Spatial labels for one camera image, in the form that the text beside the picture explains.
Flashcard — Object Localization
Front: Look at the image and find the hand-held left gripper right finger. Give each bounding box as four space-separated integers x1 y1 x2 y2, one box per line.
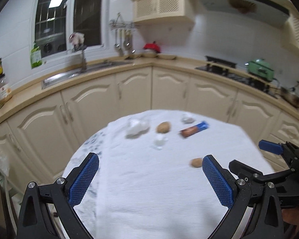
202 155 284 239

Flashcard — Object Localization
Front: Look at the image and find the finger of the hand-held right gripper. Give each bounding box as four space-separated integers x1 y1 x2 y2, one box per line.
259 140 299 165
229 160 296 183

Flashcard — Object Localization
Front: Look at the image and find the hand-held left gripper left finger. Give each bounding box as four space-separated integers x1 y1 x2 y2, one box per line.
17 153 100 239

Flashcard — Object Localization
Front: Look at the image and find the blue brown snack wrapper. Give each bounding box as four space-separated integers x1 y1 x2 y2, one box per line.
180 121 210 138

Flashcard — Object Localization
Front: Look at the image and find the cream cabinet drawer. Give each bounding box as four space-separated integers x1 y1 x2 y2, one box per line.
273 116 299 142

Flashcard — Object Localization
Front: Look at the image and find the floral tablecloth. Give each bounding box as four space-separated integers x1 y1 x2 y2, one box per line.
62 119 110 200

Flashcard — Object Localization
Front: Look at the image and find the steel pot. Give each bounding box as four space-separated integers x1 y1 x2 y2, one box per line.
280 87 299 108

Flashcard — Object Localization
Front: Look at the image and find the white towel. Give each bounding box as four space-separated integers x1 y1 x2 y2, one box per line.
97 110 276 239

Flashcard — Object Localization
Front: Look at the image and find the green electric pot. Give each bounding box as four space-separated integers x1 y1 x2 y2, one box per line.
247 58 274 81

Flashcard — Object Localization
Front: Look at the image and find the black portable induction cooker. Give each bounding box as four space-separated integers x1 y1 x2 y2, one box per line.
205 55 237 68

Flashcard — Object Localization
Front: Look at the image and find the steel double sink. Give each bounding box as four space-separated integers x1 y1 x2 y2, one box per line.
42 61 132 89

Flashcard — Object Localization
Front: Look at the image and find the steel faucet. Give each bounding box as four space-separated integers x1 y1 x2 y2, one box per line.
78 45 88 73

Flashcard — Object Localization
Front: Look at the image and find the clear plastic jar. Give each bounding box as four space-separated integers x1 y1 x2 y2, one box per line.
0 75 12 102

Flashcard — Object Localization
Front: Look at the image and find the green glass bottle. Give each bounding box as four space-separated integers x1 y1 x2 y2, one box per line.
30 41 42 69

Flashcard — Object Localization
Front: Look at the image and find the hanging steel utensil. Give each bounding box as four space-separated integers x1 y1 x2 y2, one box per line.
123 30 131 53
114 28 122 56
130 31 137 54

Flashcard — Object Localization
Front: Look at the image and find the pink dish rag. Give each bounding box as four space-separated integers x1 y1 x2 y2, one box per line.
68 33 85 46

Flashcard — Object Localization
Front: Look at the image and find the red pot lid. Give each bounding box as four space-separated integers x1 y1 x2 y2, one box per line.
143 41 161 53

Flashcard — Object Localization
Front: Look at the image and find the range hood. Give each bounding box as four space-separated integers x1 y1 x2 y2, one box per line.
189 0 290 28

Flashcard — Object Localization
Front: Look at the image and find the hanging utensil rack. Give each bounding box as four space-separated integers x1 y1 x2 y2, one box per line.
109 12 140 30

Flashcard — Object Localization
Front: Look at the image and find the dark sliding window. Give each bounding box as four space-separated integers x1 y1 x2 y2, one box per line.
35 0 102 55

